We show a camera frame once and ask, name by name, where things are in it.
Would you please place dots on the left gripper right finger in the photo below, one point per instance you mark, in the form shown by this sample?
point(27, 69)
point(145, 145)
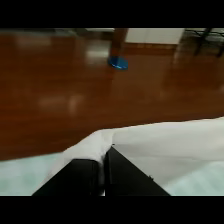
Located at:
point(130, 176)

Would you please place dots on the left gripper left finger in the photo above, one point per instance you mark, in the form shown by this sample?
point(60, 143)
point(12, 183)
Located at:
point(75, 180)

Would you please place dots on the white garment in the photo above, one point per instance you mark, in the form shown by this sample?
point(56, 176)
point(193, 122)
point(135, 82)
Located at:
point(173, 146)

